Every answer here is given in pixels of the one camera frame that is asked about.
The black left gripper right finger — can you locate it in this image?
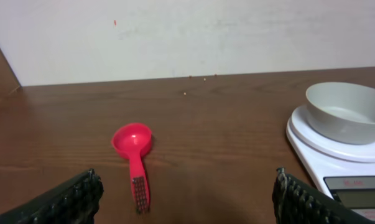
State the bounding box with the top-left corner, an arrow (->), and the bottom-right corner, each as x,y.
272,167 -> 375,224

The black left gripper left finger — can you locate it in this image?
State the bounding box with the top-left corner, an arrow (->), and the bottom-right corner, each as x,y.
0,169 -> 104,224

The grey plastic bowl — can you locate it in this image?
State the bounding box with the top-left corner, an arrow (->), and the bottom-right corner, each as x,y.
306,82 -> 375,144

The white digital kitchen scale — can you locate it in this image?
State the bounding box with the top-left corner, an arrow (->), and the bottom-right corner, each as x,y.
286,106 -> 375,222

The red plastic measuring scoop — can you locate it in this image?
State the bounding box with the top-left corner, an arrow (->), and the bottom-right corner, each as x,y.
111,123 -> 152,214

